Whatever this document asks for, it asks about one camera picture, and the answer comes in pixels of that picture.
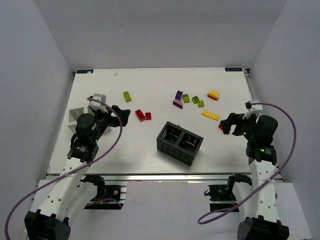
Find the black two-compartment container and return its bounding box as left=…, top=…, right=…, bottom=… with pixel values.
left=156, top=121, right=204, bottom=167

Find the flat yellow lego plate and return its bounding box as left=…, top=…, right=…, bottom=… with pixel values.
left=201, top=110, right=220, bottom=121

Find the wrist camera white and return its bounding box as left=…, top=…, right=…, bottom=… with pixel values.
left=87, top=93, right=107, bottom=116
left=242, top=99, right=263, bottom=119

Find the yellow red lego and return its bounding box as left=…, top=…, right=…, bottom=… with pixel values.
left=207, top=89, right=220, bottom=101

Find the aluminium front rail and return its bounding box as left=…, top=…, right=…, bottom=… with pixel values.
left=46, top=173, right=283, bottom=183

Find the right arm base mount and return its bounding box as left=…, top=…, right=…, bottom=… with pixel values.
left=204, top=173, right=252, bottom=212

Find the blue table label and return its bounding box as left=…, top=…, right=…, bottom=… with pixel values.
left=224, top=67, right=243, bottom=72
left=76, top=69, right=94, bottom=74

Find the purple pink lego slope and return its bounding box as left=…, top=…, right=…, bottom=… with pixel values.
left=172, top=99, right=183, bottom=109

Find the left blue table label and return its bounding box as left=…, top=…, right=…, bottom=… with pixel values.
left=76, top=69, right=94, bottom=74

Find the long green lego brick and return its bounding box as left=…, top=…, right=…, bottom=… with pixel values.
left=123, top=91, right=132, bottom=103

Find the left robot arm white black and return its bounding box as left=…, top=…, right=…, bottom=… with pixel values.
left=24, top=104, right=131, bottom=240

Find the purple lego upright piece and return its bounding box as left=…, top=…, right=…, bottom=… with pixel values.
left=175, top=90, right=183, bottom=101

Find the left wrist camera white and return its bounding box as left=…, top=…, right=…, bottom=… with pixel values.
left=87, top=93, right=107, bottom=116

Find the long red lego brick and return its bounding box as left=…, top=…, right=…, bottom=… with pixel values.
left=135, top=109, right=146, bottom=122

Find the white two-compartment container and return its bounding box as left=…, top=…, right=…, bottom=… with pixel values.
left=67, top=106, right=111, bottom=135

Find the small red lego brick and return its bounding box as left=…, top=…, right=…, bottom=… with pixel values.
left=145, top=112, right=152, bottom=120

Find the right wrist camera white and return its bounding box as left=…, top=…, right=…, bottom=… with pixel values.
left=242, top=99, right=263, bottom=119

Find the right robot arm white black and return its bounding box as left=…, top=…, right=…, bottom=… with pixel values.
left=219, top=113, right=290, bottom=240

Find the right blue table label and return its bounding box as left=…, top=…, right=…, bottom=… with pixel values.
left=224, top=67, right=243, bottom=72

